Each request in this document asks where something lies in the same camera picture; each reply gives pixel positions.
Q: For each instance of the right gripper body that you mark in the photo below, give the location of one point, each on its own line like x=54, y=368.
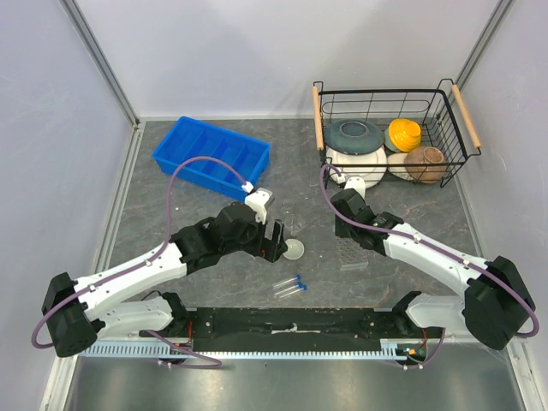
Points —
x=342, y=229

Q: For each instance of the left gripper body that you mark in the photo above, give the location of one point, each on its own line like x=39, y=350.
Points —
x=253, y=241

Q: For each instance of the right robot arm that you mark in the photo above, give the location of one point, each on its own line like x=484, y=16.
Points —
x=490, y=300

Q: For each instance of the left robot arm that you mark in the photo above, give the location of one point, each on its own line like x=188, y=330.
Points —
x=74, y=310

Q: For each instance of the clear acrylic tube rack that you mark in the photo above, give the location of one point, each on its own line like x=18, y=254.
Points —
x=351, y=255

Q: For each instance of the small glass beaker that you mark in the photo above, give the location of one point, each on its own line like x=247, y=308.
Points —
x=294, y=225

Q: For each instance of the white ceramic plate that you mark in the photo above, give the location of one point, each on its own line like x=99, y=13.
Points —
x=371, y=167

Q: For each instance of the blue plastic divided bin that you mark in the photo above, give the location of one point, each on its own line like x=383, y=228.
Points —
x=191, y=138

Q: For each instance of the speckled white bowl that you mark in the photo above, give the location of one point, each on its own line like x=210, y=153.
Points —
x=397, y=166

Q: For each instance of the brown clay cup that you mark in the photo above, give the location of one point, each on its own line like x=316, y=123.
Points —
x=425, y=164

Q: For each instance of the dark teal ceramic bowl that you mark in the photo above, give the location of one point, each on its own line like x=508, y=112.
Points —
x=353, y=136

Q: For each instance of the yellow ribbed bowl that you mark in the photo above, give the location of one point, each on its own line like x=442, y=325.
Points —
x=402, y=135

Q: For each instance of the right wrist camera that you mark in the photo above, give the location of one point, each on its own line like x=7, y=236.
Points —
x=356, y=183

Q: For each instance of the black wire basket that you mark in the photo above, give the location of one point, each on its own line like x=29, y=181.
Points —
x=421, y=135

